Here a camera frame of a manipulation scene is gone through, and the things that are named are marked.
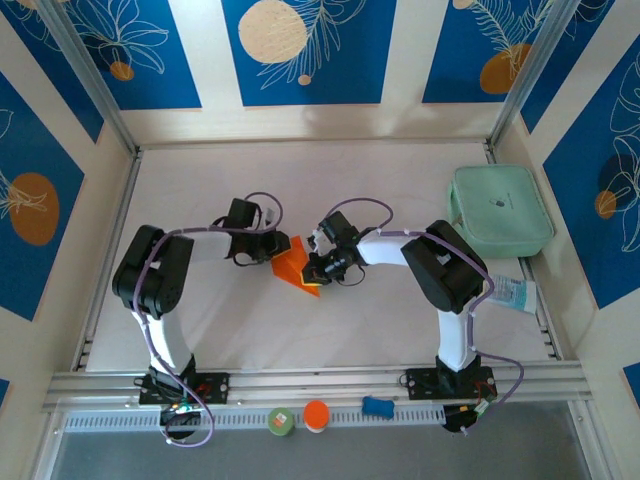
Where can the aluminium frame post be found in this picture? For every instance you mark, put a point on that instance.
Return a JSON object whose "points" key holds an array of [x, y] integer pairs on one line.
{"points": [[533, 70], [88, 70]]}

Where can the grey metal sheet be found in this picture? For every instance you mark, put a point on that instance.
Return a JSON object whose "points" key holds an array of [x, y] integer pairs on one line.
{"points": [[350, 460]]}

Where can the green round can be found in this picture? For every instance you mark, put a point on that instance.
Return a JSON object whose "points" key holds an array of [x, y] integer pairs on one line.
{"points": [[281, 422]]}

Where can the white blue toothpaste tube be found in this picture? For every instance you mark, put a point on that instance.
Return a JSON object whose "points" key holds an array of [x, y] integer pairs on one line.
{"points": [[517, 295]]}

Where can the blue floral wall panel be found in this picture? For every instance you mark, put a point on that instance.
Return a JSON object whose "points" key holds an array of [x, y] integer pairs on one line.
{"points": [[450, 50], [590, 250], [50, 75], [350, 60], [25, 275], [165, 60], [565, 75]]}

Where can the black controller module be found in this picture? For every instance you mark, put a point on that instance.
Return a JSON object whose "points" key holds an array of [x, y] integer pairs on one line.
{"points": [[457, 420]]}

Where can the wide aluminium mounting rail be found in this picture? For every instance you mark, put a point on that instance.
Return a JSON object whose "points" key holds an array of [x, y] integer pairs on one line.
{"points": [[320, 385]]}

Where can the blue bone-shaped toy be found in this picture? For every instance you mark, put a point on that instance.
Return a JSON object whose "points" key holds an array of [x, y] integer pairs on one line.
{"points": [[378, 406]]}

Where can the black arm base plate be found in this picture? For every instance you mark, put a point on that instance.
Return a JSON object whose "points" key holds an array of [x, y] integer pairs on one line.
{"points": [[420, 382], [215, 387]]}

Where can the aluminium table edge rail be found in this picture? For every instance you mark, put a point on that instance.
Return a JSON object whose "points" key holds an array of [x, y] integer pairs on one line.
{"points": [[300, 144], [110, 225], [545, 335]]}

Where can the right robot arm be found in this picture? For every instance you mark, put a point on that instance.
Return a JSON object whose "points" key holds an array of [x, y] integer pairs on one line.
{"points": [[445, 275]]}

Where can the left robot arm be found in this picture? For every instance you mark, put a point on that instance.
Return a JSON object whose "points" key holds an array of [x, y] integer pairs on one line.
{"points": [[150, 280]]}

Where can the mint green zip pouch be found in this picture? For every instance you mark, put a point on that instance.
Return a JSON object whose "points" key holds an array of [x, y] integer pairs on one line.
{"points": [[500, 210]]}

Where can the orange lid white jar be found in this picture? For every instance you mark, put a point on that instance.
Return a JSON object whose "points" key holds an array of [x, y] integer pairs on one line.
{"points": [[316, 415]]}

